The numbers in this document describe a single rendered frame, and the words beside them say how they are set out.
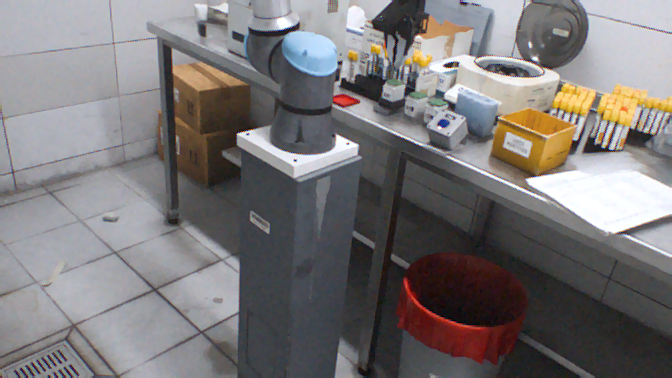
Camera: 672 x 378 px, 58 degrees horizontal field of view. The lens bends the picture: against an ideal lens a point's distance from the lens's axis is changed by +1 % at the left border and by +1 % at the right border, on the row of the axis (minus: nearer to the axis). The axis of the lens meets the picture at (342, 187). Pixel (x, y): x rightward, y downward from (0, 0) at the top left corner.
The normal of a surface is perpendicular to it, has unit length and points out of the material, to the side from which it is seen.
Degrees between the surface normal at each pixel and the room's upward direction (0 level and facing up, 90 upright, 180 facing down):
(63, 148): 90
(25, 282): 0
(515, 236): 90
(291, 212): 90
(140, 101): 90
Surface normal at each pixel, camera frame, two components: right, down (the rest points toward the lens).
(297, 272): 0.71, 0.40
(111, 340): 0.10, -0.87
